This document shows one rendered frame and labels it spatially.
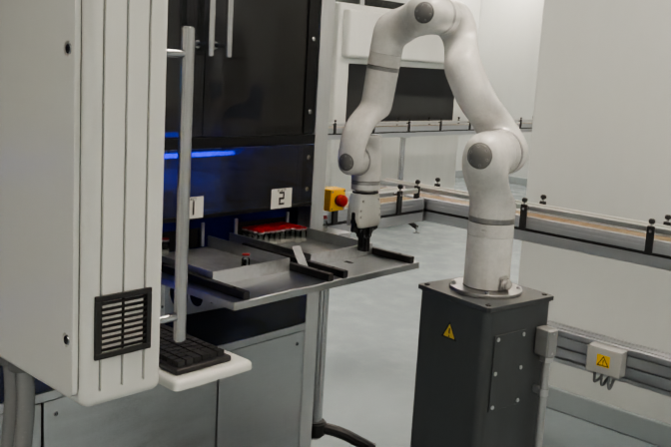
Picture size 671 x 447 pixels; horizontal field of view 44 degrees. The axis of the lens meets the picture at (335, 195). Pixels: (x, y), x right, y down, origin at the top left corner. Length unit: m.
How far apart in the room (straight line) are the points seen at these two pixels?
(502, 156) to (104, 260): 1.03
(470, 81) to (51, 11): 1.10
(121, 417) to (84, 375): 0.80
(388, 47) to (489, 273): 0.66
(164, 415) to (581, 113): 2.10
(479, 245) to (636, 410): 1.67
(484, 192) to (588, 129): 1.50
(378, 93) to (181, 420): 1.07
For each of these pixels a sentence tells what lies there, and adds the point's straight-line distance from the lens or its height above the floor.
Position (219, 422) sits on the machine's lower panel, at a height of 0.36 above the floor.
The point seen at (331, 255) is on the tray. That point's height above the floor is 0.90.
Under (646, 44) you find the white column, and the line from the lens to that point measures 3.51.
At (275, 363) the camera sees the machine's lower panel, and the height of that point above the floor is 0.50.
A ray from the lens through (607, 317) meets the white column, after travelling 3.65.
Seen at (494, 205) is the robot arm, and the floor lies 1.10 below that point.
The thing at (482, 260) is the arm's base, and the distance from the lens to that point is 2.18.
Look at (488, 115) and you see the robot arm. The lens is 2.21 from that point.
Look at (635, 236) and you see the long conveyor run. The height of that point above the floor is 0.93.
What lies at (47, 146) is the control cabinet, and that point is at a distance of 1.54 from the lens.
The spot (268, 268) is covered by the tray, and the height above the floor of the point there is 0.90.
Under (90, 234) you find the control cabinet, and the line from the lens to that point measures 1.48.
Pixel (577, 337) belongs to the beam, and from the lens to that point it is 3.05.
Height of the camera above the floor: 1.42
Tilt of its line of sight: 9 degrees down
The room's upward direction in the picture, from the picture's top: 3 degrees clockwise
